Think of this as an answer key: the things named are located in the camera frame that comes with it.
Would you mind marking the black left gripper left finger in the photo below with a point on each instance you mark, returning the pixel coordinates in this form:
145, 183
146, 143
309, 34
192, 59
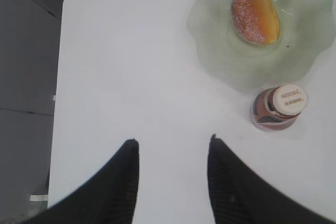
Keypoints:
109, 196

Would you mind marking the brown Nescafe coffee bottle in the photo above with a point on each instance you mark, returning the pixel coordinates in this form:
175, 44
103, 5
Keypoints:
276, 109

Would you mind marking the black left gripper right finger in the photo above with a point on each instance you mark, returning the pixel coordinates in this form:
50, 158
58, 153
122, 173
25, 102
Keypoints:
238, 195

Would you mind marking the sugared bread roll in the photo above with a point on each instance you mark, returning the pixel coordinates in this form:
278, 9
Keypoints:
256, 21

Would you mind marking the green wavy glass plate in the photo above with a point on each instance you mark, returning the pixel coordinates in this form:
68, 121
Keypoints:
307, 29

